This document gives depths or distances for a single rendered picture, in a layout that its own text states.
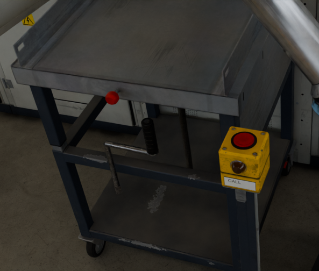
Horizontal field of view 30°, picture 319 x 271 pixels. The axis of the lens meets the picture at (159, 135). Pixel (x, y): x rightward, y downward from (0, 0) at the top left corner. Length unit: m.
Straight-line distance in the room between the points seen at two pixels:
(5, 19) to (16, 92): 0.99
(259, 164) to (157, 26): 0.64
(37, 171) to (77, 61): 1.07
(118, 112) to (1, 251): 0.74
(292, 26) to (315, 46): 0.06
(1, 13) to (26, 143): 1.02
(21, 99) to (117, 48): 1.27
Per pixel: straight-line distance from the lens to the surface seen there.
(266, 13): 1.18
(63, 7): 1.74
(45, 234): 2.31
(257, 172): 1.15
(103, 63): 1.53
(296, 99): 2.19
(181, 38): 1.57
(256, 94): 1.60
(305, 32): 1.19
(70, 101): 2.63
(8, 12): 1.83
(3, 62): 2.70
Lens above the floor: 1.68
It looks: 41 degrees down
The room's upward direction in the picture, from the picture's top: 10 degrees counter-clockwise
